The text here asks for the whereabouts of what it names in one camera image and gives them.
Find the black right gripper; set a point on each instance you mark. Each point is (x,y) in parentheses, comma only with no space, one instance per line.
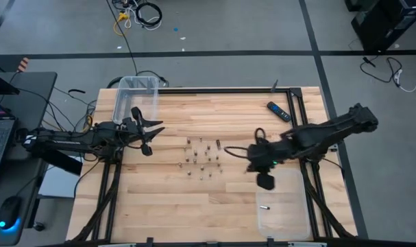
(262,156)

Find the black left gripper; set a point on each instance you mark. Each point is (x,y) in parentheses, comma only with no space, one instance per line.
(134,133)

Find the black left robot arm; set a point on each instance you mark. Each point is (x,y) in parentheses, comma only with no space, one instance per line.
(74,140)

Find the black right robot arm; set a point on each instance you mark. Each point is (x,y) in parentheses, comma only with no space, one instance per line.
(331,133)

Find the clear plastic storage bin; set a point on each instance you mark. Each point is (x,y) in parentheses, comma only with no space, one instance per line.
(135,96)
(286,219)

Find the black remote control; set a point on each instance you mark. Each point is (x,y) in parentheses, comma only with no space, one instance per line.
(279,112)

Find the white flat panel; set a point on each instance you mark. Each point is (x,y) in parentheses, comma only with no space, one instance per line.
(60,185)

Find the black side desk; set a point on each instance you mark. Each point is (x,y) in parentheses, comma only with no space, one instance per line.
(33,99)

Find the orange black striped object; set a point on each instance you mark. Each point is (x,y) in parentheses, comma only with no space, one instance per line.
(23,64)

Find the black caster wheel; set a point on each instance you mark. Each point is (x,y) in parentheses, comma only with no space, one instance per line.
(39,226)

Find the black flat screen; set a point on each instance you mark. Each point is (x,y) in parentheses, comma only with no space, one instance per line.
(2,85)

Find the black mouse with blue light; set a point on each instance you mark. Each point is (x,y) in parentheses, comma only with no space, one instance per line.
(9,211)

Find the black computer tower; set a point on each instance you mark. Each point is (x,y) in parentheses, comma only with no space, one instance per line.
(389,25)

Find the black bracket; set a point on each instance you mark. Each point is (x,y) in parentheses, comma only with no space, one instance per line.
(270,241)
(149,241)

